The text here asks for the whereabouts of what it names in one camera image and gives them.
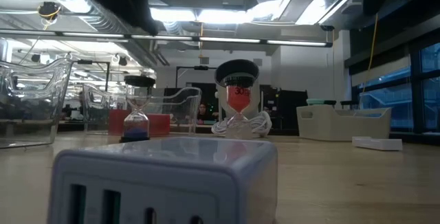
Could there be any purple sand hourglass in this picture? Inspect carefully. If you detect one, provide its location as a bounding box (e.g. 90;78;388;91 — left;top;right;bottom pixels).
119;75;157;144

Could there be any lavender USB wall charger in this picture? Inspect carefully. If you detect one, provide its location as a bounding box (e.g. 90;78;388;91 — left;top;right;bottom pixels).
47;136;278;224

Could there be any small white digital clock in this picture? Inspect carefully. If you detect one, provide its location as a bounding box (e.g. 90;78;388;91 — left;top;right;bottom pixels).
352;136;403;152

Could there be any long light bar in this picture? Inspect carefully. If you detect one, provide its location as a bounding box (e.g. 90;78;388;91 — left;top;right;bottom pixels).
0;27;333;49

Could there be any bright ceiling light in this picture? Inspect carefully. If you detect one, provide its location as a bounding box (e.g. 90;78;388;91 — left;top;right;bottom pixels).
149;0;351;25

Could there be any clear plastic bin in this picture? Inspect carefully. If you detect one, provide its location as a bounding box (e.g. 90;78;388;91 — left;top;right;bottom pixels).
82;82;204;137
0;57;74;149

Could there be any white round cup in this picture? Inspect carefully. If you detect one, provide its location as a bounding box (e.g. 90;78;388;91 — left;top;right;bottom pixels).
213;58;261;120

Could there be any person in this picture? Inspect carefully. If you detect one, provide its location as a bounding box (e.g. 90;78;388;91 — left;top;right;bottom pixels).
196;102;214;122

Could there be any black cabinet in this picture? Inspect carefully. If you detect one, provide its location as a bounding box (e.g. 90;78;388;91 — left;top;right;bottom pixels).
259;85;309;131

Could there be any white plastic bin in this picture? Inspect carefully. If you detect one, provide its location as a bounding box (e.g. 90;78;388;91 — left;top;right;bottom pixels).
296;104;393;139

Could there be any black yellow cord reel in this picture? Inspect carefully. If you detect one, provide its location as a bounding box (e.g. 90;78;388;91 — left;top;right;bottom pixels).
36;1;63;22

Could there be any white coiled lamp cable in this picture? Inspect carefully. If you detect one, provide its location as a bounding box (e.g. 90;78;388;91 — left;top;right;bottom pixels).
211;111;273;139

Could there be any yellow hanging cable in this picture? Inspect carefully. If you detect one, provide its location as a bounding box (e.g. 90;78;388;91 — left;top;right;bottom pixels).
357;12;380;110

